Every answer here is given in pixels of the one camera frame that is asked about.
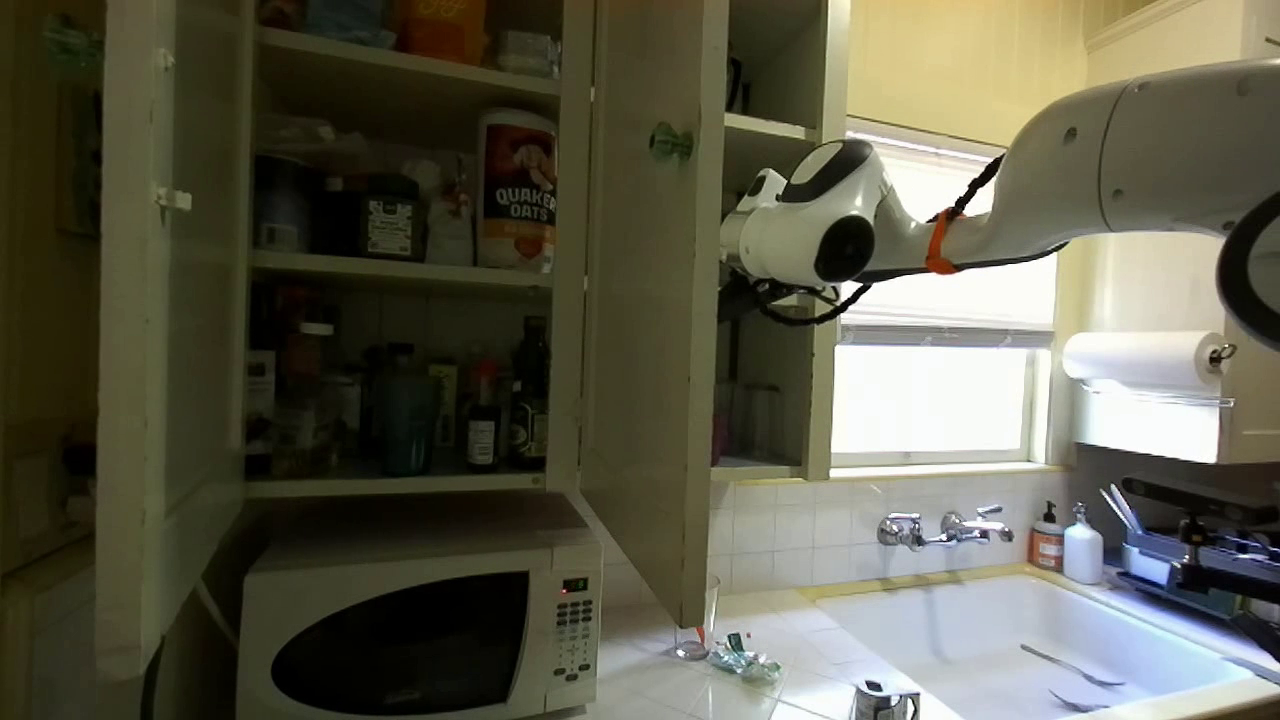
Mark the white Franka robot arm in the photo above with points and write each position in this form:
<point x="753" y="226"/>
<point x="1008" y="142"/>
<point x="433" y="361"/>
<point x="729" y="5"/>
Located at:
<point x="1160" y="146"/>

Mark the cabinet door with green knob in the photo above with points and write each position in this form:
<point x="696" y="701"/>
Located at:
<point x="654" y="400"/>

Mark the plain pale cabinet door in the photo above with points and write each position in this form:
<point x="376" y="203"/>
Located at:
<point x="172" y="400"/>

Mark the tall dark glass bottle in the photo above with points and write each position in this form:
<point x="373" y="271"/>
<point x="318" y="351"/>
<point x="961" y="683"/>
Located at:
<point x="530" y="414"/>

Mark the small red-capped bottle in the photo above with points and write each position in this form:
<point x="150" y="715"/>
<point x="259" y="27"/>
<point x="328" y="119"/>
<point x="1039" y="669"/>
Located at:
<point x="481" y="432"/>

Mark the Quaker oats canister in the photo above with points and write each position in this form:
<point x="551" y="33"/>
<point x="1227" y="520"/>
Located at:
<point x="519" y="184"/>

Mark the dark cylindrical canister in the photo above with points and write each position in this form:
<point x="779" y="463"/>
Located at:
<point x="399" y="414"/>

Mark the black jar white label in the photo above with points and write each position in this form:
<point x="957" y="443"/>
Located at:
<point x="392" y="226"/>

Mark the bright kitchen window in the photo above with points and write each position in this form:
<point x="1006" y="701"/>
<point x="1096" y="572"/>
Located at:
<point x="932" y="400"/>

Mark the green candy plastic bag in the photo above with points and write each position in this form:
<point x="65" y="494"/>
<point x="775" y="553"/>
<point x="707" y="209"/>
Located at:
<point x="742" y="659"/>

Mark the white microwave oven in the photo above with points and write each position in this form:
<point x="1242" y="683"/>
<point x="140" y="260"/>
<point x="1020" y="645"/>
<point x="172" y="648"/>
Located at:
<point x="400" y="564"/>

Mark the orange food package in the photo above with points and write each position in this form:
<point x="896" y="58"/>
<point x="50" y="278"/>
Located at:
<point x="441" y="27"/>

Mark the white sink basin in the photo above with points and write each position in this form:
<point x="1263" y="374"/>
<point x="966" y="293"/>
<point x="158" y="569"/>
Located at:
<point x="986" y="627"/>

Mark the brown soap bottle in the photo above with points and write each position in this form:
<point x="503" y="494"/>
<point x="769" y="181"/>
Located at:
<point x="1047" y="546"/>

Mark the white plastic bottle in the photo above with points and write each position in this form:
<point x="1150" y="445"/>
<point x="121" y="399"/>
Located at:
<point x="1081" y="553"/>

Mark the white paper towel roll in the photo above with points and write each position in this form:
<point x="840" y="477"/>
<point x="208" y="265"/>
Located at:
<point x="1134" y="361"/>

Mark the long pale utensil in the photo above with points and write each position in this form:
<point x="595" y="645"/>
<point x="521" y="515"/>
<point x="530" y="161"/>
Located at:
<point x="1067" y="661"/>

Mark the short pale utensil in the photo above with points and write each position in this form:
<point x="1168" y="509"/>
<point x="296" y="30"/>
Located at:
<point x="1081" y="697"/>

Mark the dark dish rack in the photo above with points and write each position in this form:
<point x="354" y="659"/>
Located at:
<point x="1202" y="560"/>

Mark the wide food-filled wall cabinet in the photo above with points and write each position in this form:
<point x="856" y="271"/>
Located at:
<point x="568" y="334"/>

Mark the narrow pale green wall cabinet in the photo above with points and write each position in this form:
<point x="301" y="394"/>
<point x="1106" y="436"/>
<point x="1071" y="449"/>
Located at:
<point x="824" y="400"/>

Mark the chrome wall faucet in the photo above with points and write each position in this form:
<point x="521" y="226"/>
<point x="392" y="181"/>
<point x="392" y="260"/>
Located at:
<point x="907" y="529"/>

